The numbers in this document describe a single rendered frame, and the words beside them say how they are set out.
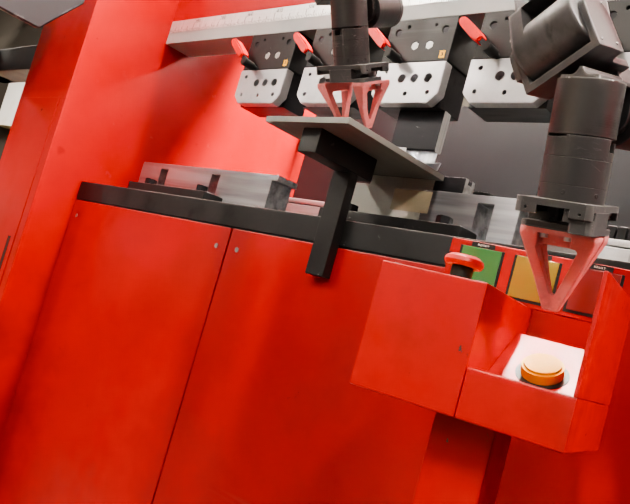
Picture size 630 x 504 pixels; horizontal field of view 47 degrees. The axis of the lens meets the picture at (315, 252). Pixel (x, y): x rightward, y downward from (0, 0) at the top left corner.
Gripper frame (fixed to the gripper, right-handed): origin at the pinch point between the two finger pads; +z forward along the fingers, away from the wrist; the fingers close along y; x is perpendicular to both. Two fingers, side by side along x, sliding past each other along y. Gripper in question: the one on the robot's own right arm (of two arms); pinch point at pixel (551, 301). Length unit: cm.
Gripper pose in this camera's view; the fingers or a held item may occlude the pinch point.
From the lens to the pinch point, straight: 69.0
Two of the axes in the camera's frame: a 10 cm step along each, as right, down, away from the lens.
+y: 5.5, -0.4, 8.3
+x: -8.2, -1.8, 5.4
